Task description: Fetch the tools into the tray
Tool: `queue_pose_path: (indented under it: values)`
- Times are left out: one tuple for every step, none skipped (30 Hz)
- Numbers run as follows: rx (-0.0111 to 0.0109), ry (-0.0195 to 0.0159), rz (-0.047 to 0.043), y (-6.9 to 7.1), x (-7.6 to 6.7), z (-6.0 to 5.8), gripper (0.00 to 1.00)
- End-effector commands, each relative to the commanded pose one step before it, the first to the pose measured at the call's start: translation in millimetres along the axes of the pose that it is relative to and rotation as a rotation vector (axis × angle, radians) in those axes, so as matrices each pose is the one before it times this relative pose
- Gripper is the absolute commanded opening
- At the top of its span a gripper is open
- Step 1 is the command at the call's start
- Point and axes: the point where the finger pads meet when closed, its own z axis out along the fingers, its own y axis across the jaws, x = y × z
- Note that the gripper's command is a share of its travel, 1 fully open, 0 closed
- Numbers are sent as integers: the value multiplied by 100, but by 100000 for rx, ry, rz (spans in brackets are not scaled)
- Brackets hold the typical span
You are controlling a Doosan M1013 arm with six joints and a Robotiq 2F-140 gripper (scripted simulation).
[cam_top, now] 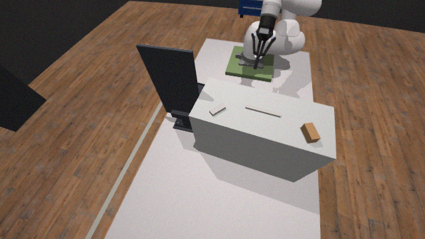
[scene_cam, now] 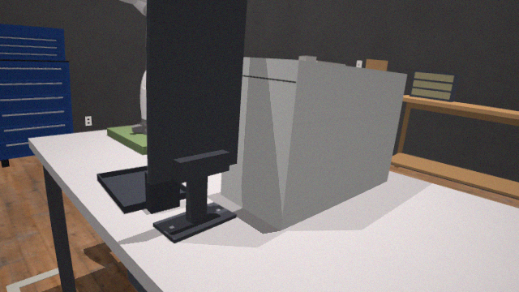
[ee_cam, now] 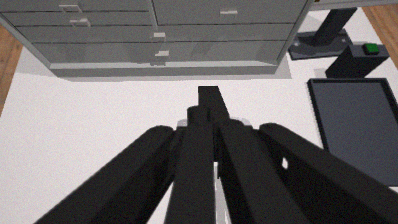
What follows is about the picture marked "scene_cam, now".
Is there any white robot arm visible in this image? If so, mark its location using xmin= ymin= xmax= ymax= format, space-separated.
xmin=120 ymin=0 xmax=147 ymax=135

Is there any small tan wooden block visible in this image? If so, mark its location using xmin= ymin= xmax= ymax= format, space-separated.
xmin=366 ymin=59 xmax=388 ymax=71

